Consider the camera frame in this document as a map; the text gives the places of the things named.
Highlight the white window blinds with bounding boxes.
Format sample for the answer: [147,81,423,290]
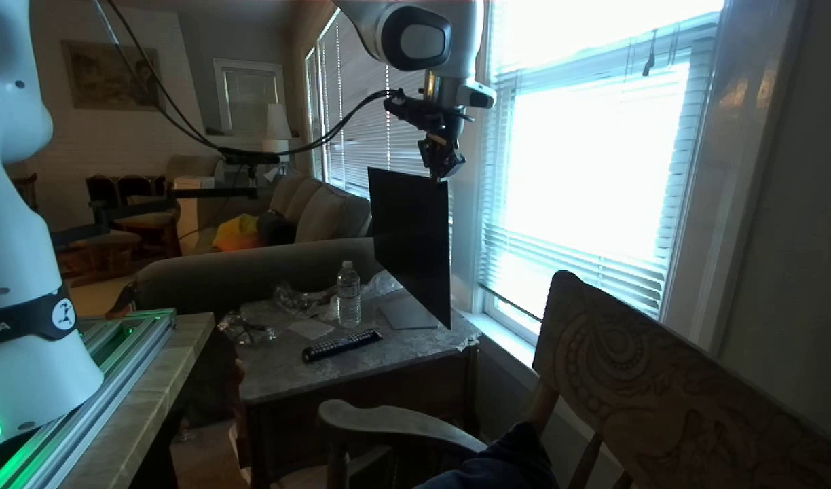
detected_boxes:
[480,0,726,319]

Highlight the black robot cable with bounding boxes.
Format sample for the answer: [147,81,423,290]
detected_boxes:
[93,0,401,158]

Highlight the yellow cushion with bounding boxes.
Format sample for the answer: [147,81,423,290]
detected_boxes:
[211,214,260,253]

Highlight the grey sofa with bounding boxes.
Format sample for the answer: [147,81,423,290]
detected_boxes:
[129,172,378,312]

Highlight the crumpled clear plastic wrap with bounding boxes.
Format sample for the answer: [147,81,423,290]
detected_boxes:
[216,270,401,349]

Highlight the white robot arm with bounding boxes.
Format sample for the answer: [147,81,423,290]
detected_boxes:
[0,0,493,444]

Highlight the large black monitor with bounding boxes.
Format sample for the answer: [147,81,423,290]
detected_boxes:
[368,169,450,327]

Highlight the black remote control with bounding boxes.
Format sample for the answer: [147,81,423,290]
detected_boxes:
[302,331,383,365]

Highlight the grey monitor stand base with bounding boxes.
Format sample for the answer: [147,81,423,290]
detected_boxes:
[378,297,436,331]

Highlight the dark cloth on chair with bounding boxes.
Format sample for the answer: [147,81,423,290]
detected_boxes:
[412,421,560,489]

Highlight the framed wall picture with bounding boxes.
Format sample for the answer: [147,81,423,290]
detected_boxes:
[63,40,159,111]

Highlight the wooden side table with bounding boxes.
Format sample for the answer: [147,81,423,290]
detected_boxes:
[237,271,480,489]

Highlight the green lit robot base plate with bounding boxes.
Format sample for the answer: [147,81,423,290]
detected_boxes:
[0,310,174,489]

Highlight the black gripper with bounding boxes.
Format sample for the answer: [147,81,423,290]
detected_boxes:
[383,70,497,180]

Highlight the wooden rocking chair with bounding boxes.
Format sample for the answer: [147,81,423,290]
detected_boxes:
[317,271,831,489]

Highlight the clear plastic water bottle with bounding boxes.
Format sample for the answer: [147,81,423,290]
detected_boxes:
[336,260,362,327]

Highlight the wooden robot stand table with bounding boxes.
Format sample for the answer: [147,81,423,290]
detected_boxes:
[53,310,214,489]

